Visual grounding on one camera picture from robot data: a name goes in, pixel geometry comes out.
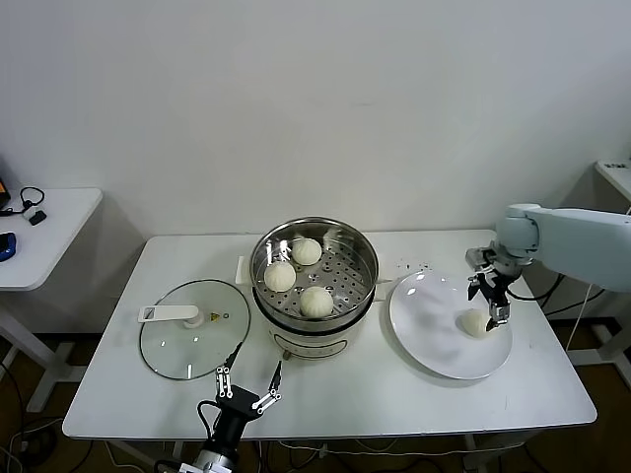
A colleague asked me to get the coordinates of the white steamed baozi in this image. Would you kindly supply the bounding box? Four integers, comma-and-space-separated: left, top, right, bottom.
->
263, 260, 297, 293
299, 285, 334, 319
460, 308, 492, 340
291, 237, 324, 267

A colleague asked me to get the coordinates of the black earphone with cable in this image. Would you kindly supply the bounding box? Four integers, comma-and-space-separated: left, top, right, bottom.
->
0, 185, 48, 218

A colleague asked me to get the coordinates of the blue object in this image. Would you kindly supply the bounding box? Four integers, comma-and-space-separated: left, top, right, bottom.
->
0, 231, 20, 262

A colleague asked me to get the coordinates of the white hanging cable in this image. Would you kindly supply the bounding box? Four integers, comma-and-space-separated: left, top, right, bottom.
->
566, 285, 593, 354

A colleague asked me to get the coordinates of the white electric cooker pot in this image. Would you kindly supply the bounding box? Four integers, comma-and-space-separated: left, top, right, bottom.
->
236, 253, 395, 366

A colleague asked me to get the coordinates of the white round plate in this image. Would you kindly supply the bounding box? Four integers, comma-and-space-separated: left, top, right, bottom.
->
388, 270, 514, 381

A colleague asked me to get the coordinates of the perforated steel steamer basket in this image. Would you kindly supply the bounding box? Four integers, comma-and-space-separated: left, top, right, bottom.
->
250, 216, 381, 334

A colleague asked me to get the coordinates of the white side table with label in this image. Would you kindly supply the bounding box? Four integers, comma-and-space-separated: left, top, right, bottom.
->
566, 160, 631, 369

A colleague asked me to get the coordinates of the black power adapter cable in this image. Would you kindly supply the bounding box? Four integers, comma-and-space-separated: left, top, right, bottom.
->
540, 283, 563, 310

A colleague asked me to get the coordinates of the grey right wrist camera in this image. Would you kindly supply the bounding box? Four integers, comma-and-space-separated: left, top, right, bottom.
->
465, 247, 494, 271

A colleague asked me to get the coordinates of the white floor cable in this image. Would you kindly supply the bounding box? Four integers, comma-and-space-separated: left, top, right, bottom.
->
0, 416, 65, 473

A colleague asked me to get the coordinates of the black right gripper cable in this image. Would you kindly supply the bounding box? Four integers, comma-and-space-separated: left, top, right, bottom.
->
505, 273, 566, 302

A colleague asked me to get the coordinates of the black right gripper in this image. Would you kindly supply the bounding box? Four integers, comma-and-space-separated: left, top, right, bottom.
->
466, 271, 517, 332

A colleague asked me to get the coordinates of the glass lid with white handle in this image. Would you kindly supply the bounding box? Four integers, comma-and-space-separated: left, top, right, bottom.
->
139, 279, 252, 380

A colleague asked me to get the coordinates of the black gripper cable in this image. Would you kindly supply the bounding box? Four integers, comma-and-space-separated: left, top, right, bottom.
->
196, 399, 222, 436
505, 273, 566, 302

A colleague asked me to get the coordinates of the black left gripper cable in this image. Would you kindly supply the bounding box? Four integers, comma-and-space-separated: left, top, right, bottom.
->
196, 399, 222, 436

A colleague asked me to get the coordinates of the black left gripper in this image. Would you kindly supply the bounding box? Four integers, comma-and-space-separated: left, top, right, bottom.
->
206, 343, 284, 453

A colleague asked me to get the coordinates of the black and orange device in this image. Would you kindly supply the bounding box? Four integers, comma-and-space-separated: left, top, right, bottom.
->
0, 152, 14, 211

